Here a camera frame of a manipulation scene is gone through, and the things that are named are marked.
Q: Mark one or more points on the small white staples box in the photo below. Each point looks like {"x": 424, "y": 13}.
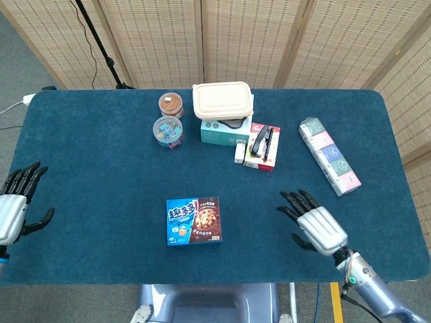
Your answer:
{"x": 239, "y": 153}

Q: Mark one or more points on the multicolour tissue pack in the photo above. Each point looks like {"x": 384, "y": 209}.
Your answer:
{"x": 330, "y": 156}

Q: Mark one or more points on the red white stapler box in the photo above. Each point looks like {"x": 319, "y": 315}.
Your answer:
{"x": 273, "y": 148}

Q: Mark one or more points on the black stapler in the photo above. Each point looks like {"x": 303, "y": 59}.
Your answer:
{"x": 261, "y": 143}

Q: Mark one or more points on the clear jar binder clips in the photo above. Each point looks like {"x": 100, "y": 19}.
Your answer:
{"x": 167, "y": 131}

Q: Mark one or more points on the clear jar brown rubber bands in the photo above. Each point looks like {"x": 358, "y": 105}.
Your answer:
{"x": 171, "y": 104}

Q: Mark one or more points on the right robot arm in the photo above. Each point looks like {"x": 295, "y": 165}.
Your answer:
{"x": 377, "y": 286}

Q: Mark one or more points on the beige lidded food container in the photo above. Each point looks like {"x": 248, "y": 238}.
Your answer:
{"x": 222, "y": 99}

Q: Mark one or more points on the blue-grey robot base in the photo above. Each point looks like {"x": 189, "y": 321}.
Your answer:
{"x": 208, "y": 303}

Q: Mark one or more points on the black table clamp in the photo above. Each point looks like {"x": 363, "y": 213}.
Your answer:
{"x": 48, "y": 88}

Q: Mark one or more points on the teal white cardboard box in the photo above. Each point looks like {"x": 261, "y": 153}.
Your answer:
{"x": 215, "y": 134}

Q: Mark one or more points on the white perforated bracket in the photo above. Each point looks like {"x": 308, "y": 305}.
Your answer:
{"x": 285, "y": 318}
{"x": 141, "y": 314}

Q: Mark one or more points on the white power strip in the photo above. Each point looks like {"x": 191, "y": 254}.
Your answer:
{"x": 28, "y": 99}

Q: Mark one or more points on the white pole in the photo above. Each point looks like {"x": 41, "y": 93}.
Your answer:
{"x": 293, "y": 299}

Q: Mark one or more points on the black tripod stand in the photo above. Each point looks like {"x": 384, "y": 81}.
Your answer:
{"x": 97, "y": 40}

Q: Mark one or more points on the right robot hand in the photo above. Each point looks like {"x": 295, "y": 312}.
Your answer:
{"x": 323, "y": 232}

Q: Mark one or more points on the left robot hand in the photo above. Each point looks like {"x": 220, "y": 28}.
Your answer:
{"x": 10, "y": 215}

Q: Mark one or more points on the bamboo folding screen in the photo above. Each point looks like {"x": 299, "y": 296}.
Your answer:
{"x": 249, "y": 40}

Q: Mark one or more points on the blue brown cookie box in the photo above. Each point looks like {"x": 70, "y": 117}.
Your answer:
{"x": 193, "y": 222}

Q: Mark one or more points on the blue table mat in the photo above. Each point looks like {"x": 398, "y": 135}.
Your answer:
{"x": 101, "y": 161}

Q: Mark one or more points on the yellow floor tape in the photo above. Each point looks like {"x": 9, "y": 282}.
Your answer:
{"x": 336, "y": 303}

